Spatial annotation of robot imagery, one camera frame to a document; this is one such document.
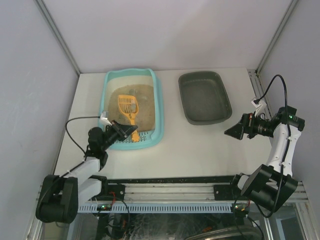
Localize orange litter scoop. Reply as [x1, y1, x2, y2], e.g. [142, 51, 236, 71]
[117, 94, 141, 144]

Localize light blue litter box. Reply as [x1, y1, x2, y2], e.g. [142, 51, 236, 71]
[98, 68, 165, 150]

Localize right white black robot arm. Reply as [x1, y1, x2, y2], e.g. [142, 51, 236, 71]
[224, 106, 305, 218]

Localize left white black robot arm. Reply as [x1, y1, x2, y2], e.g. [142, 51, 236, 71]
[35, 120, 138, 224]

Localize beige cat litter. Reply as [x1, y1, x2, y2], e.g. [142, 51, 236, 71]
[103, 84, 155, 132]

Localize grey litter clump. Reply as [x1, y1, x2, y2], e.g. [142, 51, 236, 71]
[129, 104, 137, 113]

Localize dark grey plastic tub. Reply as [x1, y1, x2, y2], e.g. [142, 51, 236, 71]
[178, 71, 233, 126]

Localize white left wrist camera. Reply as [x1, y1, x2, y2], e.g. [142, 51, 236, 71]
[99, 111, 112, 126]

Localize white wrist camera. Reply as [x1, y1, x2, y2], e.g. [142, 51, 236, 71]
[251, 98, 267, 117]
[99, 111, 112, 126]

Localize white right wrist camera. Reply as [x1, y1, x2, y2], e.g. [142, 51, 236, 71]
[251, 98, 267, 117]

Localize black left camera cable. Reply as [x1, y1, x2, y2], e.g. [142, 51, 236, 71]
[65, 115, 102, 157]

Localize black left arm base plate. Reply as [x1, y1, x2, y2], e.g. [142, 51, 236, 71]
[90, 175, 126, 201]

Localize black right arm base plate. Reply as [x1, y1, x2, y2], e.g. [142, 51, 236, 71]
[213, 184, 239, 201]

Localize light blue cable duct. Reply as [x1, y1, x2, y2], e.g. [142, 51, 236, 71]
[78, 202, 233, 214]

